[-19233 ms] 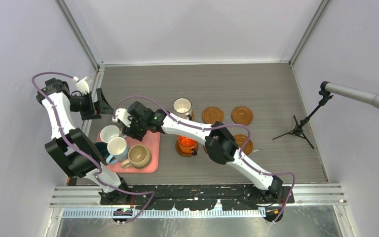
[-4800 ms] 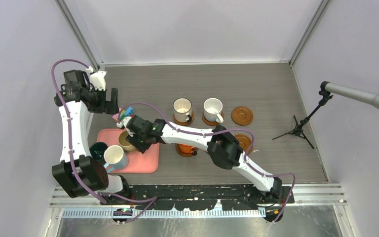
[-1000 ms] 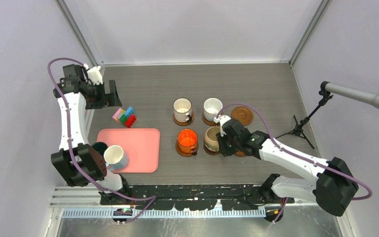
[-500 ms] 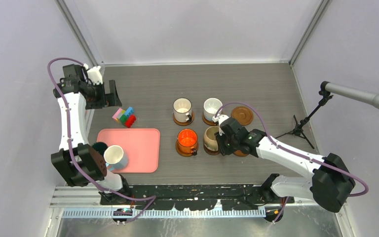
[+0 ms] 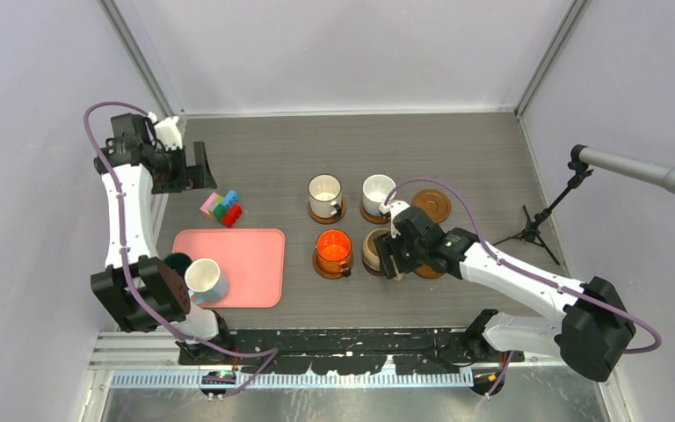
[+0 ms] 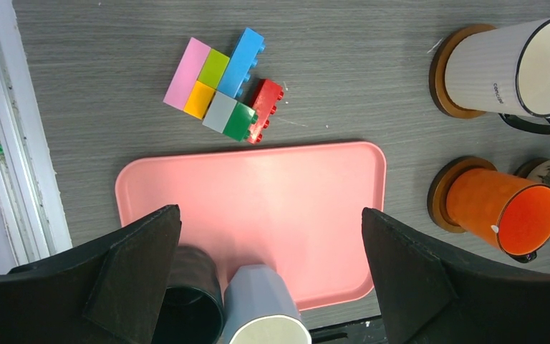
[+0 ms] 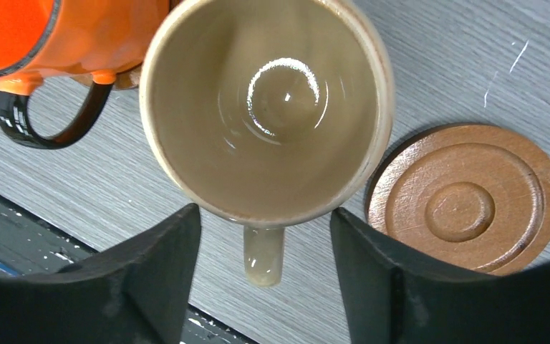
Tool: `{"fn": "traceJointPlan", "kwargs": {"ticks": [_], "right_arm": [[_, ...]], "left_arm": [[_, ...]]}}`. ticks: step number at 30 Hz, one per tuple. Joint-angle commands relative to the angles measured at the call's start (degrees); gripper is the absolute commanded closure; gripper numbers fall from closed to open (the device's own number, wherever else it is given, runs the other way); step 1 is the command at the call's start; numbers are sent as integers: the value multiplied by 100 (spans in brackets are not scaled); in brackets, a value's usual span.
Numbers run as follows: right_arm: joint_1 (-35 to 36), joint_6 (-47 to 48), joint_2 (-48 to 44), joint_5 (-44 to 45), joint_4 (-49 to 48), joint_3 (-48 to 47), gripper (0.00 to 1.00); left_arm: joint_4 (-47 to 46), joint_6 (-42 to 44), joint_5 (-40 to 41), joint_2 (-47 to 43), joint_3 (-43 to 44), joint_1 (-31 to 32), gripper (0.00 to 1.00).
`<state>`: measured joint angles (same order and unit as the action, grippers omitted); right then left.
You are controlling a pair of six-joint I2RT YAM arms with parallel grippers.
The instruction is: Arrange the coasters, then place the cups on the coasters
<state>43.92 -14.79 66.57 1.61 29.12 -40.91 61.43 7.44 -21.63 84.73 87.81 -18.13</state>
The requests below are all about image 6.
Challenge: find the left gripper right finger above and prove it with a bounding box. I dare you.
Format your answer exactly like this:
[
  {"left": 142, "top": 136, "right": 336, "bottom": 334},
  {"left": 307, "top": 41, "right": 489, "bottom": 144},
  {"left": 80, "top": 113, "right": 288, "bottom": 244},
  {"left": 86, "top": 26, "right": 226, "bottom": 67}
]
[{"left": 362, "top": 208, "right": 550, "bottom": 343}]

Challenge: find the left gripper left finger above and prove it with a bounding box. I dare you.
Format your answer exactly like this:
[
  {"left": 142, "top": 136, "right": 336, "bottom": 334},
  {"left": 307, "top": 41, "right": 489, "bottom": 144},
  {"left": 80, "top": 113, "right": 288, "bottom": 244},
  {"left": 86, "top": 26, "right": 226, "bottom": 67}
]
[{"left": 0, "top": 205, "right": 181, "bottom": 343}]

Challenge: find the dark green mug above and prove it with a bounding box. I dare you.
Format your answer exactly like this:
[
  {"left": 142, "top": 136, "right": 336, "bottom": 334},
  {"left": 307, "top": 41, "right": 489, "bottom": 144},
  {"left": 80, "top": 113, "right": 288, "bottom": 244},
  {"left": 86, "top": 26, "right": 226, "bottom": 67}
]
[{"left": 152, "top": 245, "right": 225, "bottom": 343}]

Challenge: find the brown coaster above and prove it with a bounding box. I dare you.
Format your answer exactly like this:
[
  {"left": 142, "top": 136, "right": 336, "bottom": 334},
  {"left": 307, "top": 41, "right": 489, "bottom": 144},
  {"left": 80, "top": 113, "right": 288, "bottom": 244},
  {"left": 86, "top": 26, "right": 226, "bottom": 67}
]
[
  {"left": 427, "top": 156, "right": 497, "bottom": 234},
  {"left": 428, "top": 24, "right": 550, "bottom": 120}
]

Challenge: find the orange cup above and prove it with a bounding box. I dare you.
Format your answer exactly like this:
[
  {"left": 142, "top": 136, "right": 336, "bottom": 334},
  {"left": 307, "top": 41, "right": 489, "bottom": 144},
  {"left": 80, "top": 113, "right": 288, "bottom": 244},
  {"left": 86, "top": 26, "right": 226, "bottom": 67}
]
[{"left": 445, "top": 168, "right": 550, "bottom": 264}]

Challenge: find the white mug blue handle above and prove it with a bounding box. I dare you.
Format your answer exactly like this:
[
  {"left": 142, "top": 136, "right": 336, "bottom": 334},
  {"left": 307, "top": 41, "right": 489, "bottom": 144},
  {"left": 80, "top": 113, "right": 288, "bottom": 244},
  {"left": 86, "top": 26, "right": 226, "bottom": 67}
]
[{"left": 223, "top": 264, "right": 312, "bottom": 344}]

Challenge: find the pink plastic tray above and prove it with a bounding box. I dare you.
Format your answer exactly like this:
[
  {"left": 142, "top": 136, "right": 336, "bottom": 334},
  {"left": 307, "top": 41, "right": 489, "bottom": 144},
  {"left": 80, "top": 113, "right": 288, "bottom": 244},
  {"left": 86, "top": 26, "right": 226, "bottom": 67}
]
[{"left": 115, "top": 141, "right": 387, "bottom": 310}]

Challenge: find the dark walnut coaster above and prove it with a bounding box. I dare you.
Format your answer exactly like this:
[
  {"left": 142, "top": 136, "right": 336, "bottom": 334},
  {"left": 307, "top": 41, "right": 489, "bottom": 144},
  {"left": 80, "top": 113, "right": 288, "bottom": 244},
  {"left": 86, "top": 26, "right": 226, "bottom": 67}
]
[{"left": 514, "top": 158, "right": 549, "bottom": 178}]

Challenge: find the grey cup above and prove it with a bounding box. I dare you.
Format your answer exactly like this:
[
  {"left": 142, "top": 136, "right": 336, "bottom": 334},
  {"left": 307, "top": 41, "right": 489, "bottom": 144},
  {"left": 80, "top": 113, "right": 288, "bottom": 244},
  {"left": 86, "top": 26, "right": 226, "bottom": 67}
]
[{"left": 443, "top": 15, "right": 550, "bottom": 135}]

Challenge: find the colourful toy brick stack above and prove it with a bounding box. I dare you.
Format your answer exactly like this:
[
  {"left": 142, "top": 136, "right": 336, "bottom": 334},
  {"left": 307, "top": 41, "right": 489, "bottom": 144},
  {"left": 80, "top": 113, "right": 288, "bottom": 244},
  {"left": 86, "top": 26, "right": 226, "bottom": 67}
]
[{"left": 163, "top": 27, "right": 284, "bottom": 144}]

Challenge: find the aluminium frame rail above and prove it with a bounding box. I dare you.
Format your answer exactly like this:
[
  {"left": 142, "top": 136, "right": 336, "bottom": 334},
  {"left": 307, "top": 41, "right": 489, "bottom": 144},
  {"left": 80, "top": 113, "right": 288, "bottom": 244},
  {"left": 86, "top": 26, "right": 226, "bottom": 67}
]
[{"left": 0, "top": 1, "right": 72, "bottom": 265}]

